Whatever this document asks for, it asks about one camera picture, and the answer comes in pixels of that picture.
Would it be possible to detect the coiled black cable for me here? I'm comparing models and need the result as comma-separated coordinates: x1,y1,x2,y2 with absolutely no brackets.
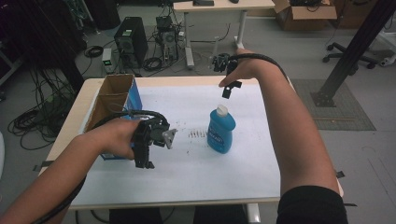
84,45,105,59
142,56,163,72

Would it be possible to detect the white table mat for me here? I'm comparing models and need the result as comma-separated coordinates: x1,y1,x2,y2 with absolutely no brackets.
69,84,281,208

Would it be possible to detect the right hand-held gripper black cable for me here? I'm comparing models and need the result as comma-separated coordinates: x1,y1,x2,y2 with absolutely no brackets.
228,53,290,83

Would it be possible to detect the person's left hand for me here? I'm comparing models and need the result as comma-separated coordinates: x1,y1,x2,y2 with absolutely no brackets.
82,118,142,161

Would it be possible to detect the hand-held gripper black cable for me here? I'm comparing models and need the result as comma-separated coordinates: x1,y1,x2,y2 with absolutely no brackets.
31,108,172,224
228,53,290,83

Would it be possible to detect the blue cardboard box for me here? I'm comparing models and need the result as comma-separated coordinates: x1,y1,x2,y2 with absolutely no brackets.
83,74,144,161

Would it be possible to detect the tangle of black floor cables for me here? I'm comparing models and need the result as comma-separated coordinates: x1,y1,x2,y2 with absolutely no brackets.
7,66,78,151

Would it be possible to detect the open computer case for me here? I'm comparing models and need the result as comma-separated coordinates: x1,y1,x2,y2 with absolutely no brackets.
155,15,181,63

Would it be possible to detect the person's right hand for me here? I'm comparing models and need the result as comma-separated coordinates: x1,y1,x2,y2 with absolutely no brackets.
218,48,269,89

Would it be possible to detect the person's black sleeve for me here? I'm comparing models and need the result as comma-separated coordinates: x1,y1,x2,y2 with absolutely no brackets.
276,185,349,224

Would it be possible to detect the open brown cardboard box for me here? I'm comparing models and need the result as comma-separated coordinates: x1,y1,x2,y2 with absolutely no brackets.
273,0,338,32

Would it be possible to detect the small white power unit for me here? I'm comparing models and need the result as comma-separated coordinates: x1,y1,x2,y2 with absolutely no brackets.
102,48,114,75

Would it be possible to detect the white-legged wooden desk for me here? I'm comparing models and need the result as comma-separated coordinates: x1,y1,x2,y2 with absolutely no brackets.
172,0,276,70

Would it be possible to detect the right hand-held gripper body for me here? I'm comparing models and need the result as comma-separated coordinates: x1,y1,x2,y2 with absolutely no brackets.
212,52,239,76

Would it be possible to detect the thin black floor cable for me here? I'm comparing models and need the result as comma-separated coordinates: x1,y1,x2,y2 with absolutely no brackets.
190,22,232,45

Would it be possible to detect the left hand-held gripper black cable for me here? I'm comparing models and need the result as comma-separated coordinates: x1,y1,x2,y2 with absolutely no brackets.
31,108,172,224

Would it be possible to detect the grey floor mat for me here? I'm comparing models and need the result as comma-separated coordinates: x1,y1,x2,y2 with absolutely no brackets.
290,78,377,132

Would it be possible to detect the black computer tower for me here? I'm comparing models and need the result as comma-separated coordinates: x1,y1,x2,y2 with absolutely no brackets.
113,16,149,70

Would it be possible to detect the black office chair base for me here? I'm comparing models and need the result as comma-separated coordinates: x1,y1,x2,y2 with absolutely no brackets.
321,41,379,70

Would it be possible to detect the black aluminium post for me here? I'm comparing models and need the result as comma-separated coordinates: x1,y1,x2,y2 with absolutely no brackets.
311,0,396,108

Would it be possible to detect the blue bottle with white cap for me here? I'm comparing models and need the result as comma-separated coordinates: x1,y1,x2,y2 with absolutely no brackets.
206,105,237,155

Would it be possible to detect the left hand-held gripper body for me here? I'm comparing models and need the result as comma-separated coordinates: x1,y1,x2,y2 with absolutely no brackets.
133,117,179,151

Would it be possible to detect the white table leg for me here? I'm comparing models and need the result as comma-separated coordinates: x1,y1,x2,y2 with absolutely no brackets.
247,203,262,224

